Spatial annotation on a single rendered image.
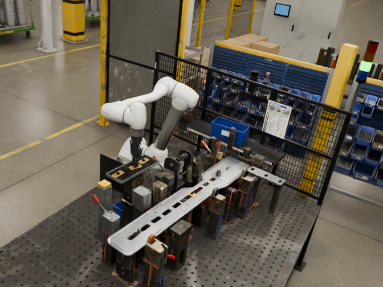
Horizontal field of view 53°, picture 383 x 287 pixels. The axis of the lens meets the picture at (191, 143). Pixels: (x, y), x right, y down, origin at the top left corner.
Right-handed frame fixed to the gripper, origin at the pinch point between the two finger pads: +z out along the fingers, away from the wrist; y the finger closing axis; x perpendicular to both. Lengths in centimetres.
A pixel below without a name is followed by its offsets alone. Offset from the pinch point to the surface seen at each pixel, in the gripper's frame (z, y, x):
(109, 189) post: 7.3, 9.7, -24.6
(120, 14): -41, -255, 137
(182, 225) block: 17, 52, 1
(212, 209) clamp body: 26, 42, 37
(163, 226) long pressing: 20.0, 43.9, -7.1
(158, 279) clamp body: 36, 63, -23
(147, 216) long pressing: 20.0, 30.6, -9.5
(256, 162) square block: 18, 23, 101
